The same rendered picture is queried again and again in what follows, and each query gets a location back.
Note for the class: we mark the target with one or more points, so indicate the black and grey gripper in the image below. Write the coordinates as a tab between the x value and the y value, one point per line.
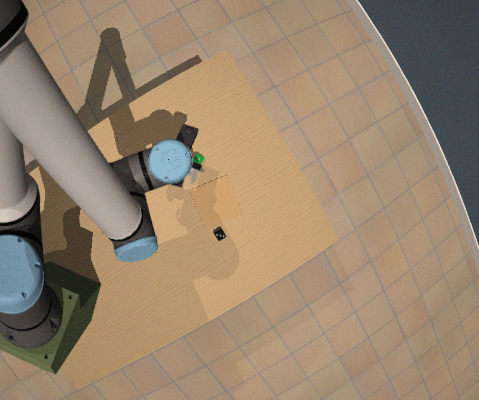
193	174

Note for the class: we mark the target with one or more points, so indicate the green die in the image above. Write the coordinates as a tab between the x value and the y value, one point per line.
198	158

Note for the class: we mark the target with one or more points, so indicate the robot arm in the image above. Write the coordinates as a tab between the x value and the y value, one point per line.
37	112

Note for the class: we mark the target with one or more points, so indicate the light orange flat mat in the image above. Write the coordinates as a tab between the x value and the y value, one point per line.
216	201

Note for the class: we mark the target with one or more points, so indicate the black die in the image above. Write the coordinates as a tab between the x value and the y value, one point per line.
220	234

